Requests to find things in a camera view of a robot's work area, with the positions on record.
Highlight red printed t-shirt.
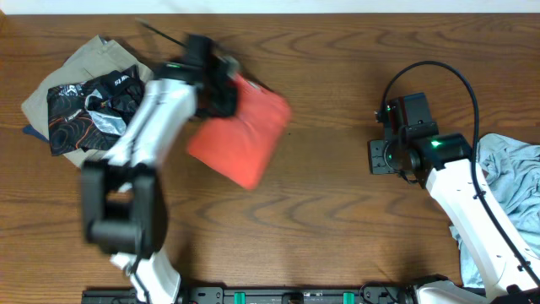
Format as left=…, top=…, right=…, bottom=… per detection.
left=187, top=74, right=292, bottom=190

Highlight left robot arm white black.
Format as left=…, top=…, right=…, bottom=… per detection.
left=81, top=56, right=240, bottom=303

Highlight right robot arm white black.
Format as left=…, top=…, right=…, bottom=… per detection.
left=368, top=133, right=539, bottom=303

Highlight khaki folded trousers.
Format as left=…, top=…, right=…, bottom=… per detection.
left=22, top=36, right=151, bottom=166

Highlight black orange patterned shorts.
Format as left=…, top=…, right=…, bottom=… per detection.
left=46, top=65, right=144, bottom=156

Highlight light blue grey garment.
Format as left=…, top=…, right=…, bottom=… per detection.
left=449, top=133, right=540, bottom=289

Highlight dark blue folded garment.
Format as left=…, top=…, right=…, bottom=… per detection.
left=22, top=124, right=49, bottom=143

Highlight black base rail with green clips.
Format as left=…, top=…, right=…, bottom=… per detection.
left=82, top=274, right=486, bottom=304

